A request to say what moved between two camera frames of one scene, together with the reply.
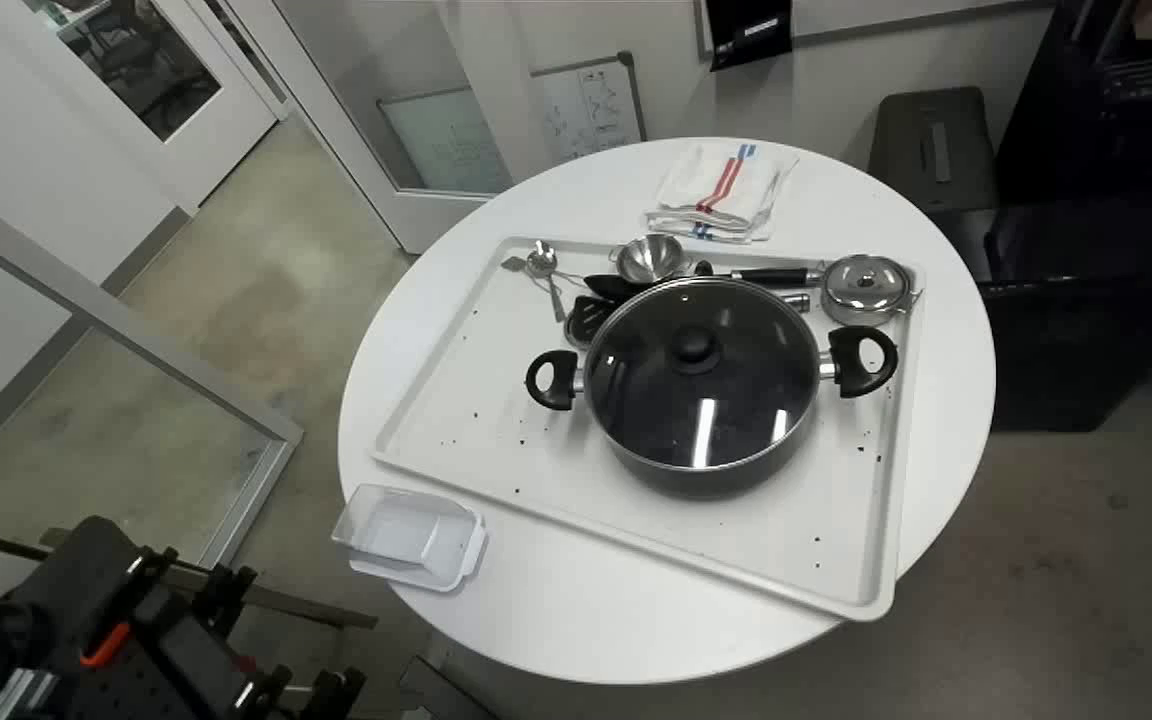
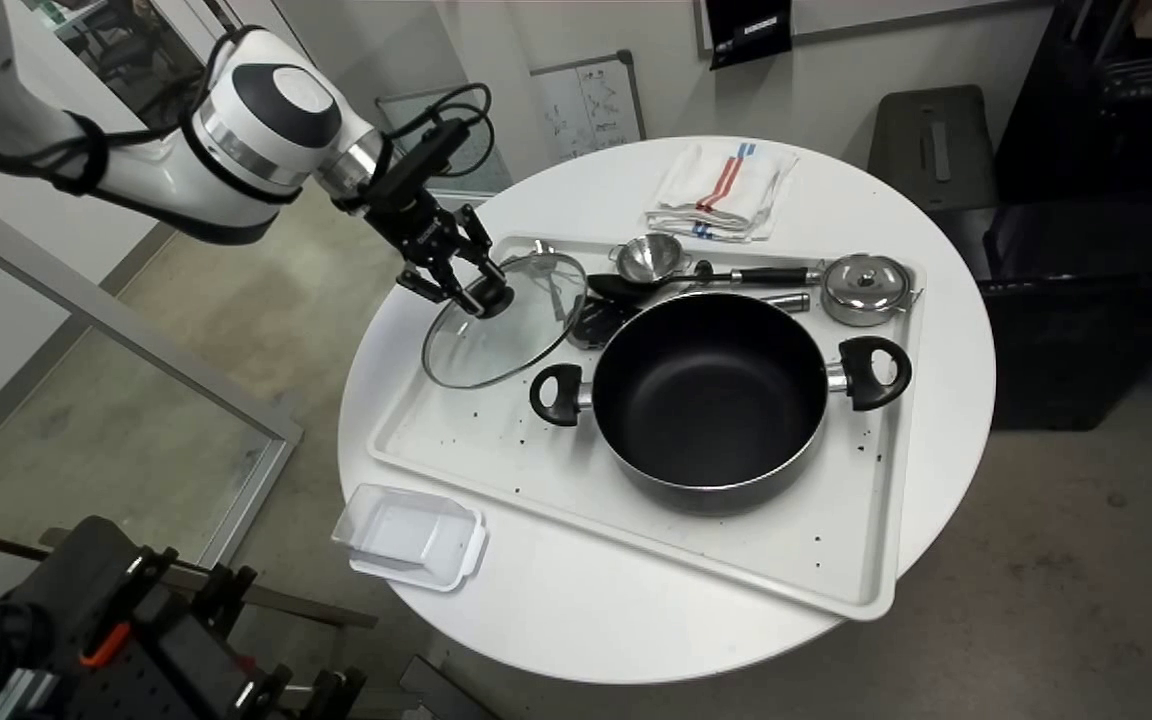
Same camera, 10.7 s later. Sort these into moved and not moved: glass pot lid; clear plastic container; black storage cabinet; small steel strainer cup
Moved: glass pot lid
Not moved: black storage cabinet; clear plastic container; small steel strainer cup
